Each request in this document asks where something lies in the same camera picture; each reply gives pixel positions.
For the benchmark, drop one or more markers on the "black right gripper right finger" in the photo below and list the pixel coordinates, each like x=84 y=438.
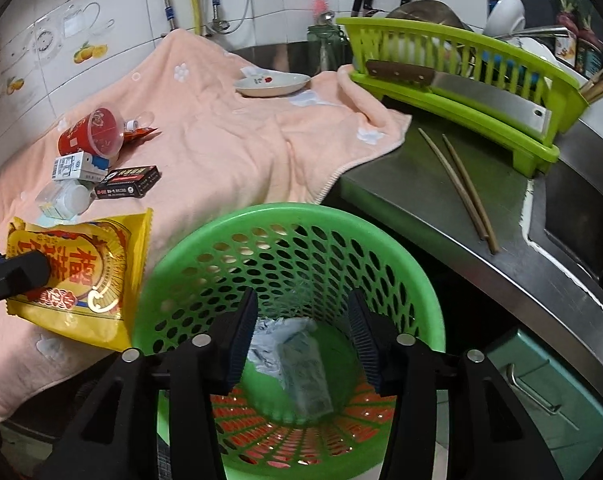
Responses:
x=395 y=365

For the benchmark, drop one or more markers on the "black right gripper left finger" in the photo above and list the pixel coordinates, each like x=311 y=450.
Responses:
x=210 y=364

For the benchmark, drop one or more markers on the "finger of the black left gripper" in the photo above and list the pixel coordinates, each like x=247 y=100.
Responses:
x=23 y=273

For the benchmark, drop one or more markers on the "yellow snack bag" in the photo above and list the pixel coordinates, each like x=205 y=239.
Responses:
x=96 y=276

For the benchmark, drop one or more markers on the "red clear-lidded snack cup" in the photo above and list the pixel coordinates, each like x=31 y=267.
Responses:
x=99 y=133

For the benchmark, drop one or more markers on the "grey paper trash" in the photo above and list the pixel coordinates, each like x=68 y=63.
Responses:
x=269 y=334

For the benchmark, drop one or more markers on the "white blue milk carton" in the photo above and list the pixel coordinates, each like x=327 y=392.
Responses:
x=304 y=376

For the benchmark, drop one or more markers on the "clear plastic bottle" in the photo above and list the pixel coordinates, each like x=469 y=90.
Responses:
x=64 y=200

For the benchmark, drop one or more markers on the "green perforated plastic basket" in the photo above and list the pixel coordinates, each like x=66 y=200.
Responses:
x=302 y=261

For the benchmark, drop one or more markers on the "white blue small carton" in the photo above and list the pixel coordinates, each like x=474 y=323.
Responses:
x=81 y=166

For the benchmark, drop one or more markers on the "right wooden chopstick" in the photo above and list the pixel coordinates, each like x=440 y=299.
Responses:
x=491 y=238

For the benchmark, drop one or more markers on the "wooden chopstick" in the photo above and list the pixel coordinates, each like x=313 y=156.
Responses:
x=491 y=238
x=458 y=185

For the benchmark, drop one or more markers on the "black red cigarette box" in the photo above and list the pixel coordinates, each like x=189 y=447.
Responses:
x=127 y=182

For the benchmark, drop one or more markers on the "left wooden chopstick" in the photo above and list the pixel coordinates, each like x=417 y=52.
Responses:
x=458 y=185

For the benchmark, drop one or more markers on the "teal cabinet drawer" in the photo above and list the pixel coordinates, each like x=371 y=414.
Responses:
x=567 y=415

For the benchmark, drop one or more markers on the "orange sachet with cap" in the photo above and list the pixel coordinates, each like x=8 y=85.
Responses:
x=136 y=129

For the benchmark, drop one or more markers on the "white ceramic saucer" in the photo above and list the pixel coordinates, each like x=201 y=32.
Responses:
x=271 y=84

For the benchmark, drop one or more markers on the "lime green dish rack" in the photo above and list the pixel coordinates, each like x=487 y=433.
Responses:
x=460 y=52

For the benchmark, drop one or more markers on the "green glass utensil jar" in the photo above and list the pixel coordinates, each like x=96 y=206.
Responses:
x=329 y=48

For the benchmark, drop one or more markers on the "steel wok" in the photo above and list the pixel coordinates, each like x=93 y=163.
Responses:
x=429 y=11

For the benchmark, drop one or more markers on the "white ceramic bowl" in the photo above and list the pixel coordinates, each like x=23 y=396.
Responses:
x=506 y=18

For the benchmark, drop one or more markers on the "pink brush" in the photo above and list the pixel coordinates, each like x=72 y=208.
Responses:
x=319 y=7

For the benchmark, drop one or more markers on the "steel cleaver wooden handle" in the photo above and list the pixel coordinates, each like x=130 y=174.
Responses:
x=515 y=111

